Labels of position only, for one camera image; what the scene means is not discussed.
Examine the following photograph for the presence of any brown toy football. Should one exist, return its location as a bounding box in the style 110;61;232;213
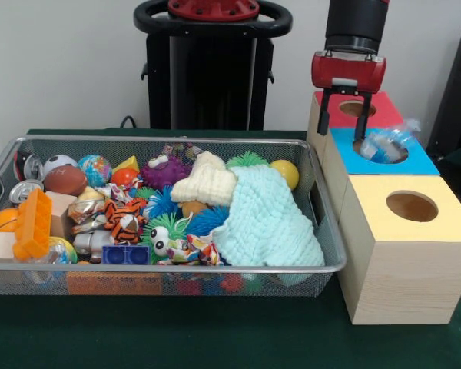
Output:
43;165;89;198

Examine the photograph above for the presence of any yellow ball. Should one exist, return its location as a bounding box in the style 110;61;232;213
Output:
270;159;300;191

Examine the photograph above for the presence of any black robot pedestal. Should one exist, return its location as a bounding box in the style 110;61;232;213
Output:
133;0;294;131

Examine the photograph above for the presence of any long orange toy brick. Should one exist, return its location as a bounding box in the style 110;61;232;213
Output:
13;188;55;261

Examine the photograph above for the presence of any silver wire mesh bin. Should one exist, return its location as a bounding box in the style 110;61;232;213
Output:
0;134;348;298

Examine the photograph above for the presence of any silver metallic toy piece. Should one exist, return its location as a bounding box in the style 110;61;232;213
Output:
72;229;104;263

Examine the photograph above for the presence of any orange ball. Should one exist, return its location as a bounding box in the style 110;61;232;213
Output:
0;208;22;233

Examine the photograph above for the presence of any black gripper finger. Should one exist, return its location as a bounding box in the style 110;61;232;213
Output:
316;91;333;137
353;94;373;145

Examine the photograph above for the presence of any tiger plush toy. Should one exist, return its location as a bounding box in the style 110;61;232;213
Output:
102;199;148;246

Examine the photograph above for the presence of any small soccer ball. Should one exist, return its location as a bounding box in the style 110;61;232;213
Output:
42;155;78;178

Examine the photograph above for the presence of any blue plastic toy brick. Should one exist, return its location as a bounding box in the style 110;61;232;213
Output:
101;244;151;266

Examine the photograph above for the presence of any cream knitted cloth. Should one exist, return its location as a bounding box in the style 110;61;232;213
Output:
170;151;237;207

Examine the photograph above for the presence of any light blue knitted cloth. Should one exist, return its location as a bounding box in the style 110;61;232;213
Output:
211;165;326;268

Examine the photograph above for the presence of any wooden box with three holes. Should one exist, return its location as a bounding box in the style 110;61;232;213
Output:
306;90;461;326

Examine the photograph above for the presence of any purple spiky ball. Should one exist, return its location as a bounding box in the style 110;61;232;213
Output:
140;153;194;191

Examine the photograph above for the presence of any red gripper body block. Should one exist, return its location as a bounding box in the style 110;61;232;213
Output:
310;49;388;96

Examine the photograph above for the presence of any crushed clear plastic bottle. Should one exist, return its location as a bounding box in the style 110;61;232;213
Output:
359;118;422;165

